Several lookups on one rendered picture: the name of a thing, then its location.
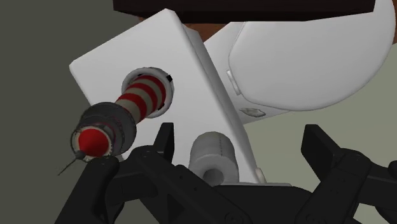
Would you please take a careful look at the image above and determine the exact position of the red white striped lighthouse figure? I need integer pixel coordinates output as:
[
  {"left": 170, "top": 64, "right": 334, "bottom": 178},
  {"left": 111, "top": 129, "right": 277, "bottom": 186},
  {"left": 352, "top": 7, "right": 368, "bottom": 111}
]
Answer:
[{"left": 57, "top": 66, "right": 174, "bottom": 177}]

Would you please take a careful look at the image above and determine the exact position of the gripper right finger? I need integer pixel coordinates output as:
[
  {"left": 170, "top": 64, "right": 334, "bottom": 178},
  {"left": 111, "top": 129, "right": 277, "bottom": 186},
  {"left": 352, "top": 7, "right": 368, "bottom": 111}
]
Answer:
[{"left": 293, "top": 123, "right": 397, "bottom": 224}]

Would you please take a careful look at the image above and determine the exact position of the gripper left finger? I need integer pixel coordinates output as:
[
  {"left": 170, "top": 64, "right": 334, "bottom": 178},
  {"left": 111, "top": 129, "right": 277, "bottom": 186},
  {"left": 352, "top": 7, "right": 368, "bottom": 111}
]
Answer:
[{"left": 54, "top": 122, "right": 253, "bottom": 224}]

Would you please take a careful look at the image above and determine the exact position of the white toilet paper roll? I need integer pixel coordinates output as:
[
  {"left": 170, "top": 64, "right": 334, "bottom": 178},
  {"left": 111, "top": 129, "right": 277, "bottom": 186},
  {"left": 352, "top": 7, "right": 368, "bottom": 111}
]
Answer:
[{"left": 188, "top": 131, "right": 240, "bottom": 187}]

